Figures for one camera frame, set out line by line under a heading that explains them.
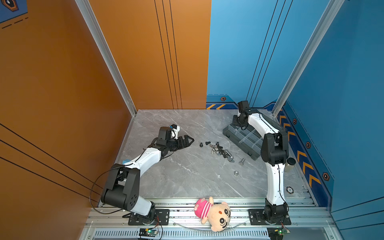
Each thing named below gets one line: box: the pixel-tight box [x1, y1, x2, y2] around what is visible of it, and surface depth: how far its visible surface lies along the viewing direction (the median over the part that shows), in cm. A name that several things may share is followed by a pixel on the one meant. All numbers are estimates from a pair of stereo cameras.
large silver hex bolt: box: [225, 149, 234, 162], surface depth 96 cm
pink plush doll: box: [193, 196, 231, 232], surface depth 71 cm
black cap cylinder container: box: [284, 157, 296, 172], surface depth 84 cm
